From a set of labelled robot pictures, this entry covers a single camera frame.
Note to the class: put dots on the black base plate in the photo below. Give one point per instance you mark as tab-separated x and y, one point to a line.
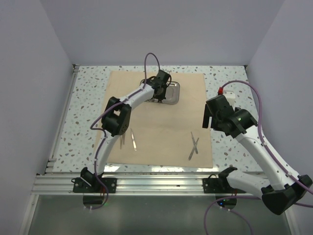
217	185
80	186

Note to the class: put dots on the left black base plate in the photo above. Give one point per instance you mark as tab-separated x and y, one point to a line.
80	186

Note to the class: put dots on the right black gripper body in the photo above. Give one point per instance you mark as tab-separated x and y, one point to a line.
214	123

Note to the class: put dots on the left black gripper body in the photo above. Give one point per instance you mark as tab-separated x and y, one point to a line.
163	93

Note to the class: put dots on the steel pointed tweezers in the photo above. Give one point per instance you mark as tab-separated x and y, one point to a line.
122	140

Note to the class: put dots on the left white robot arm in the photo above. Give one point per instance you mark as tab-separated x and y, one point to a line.
115	121

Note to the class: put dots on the steel instrument tray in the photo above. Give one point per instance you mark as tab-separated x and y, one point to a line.
166	94

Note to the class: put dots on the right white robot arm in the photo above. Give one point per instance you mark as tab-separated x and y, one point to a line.
282	187

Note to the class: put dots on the aluminium mounting rail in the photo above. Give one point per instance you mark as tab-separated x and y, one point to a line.
129	184

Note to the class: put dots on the beige cloth wrap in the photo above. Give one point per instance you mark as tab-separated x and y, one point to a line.
163	132

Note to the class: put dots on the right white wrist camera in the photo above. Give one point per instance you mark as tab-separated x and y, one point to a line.
230	95

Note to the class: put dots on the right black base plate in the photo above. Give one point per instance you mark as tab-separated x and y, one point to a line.
217	185

